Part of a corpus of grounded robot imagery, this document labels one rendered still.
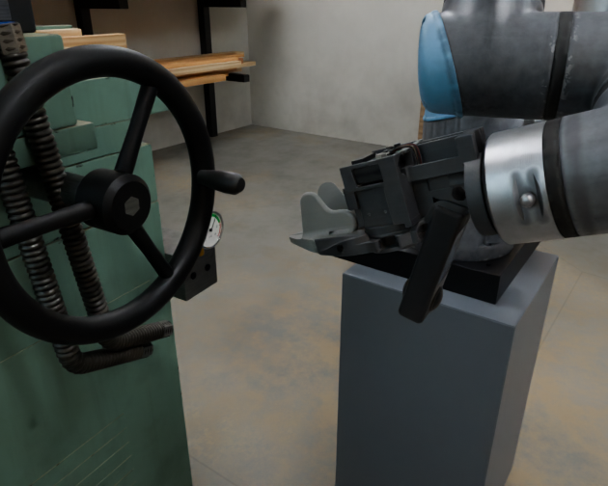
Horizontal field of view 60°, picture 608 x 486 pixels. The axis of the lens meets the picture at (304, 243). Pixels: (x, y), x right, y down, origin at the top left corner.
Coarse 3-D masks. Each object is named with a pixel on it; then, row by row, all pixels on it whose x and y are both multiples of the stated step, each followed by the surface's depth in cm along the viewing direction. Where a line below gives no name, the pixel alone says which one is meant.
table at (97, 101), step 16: (96, 80) 68; (112, 80) 70; (128, 80) 72; (80, 96) 66; (96, 96) 68; (112, 96) 70; (128, 96) 73; (80, 112) 67; (96, 112) 69; (112, 112) 71; (128, 112) 73; (64, 128) 55; (80, 128) 56; (16, 144) 51; (64, 144) 55; (80, 144) 57; (96, 144) 58; (32, 160) 52
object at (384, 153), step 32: (480, 128) 43; (384, 160) 43; (416, 160) 44; (448, 160) 42; (480, 160) 41; (352, 192) 46; (384, 192) 44; (416, 192) 45; (448, 192) 44; (480, 192) 40; (384, 224) 46; (416, 224) 45; (480, 224) 41
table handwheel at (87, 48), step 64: (64, 64) 43; (128, 64) 48; (0, 128) 40; (128, 128) 52; (192, 128) 58; (64, 192) 53; (128, 192) 50; (192, 192) 62; (0, 256) 42; (192, 256) 62; (64, 320) 49; (128, 320) 56
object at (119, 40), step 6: (72, 36) 82; (78, 36) 82; (84, 36) 82; (90, 36) 83; (96, 36) 84; (102, 36) 85; (108, 36) 86; (114, 36) 87; (120, 36) 87; (66, 42) 80; (72, 42) 81; (78, 42) 81; (84, 42) 82; (90, 42) 83; (96, 42) 84; (102, 42) 85; (108, 42) 86; (114, 42) 87; (120, 42) 88
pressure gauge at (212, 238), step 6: (216, 216) 85; (210, 222) 84; (216, 222) 85; (222, 222) 86; (210, 228) 84; (216, 228) 85; (222, 228) 86; (210, 234) 84; (216, 234) 86; (210, 240) 85; (216, 240) 86; (204, 246) 83; (210, 246) 85; (204, 252) 87
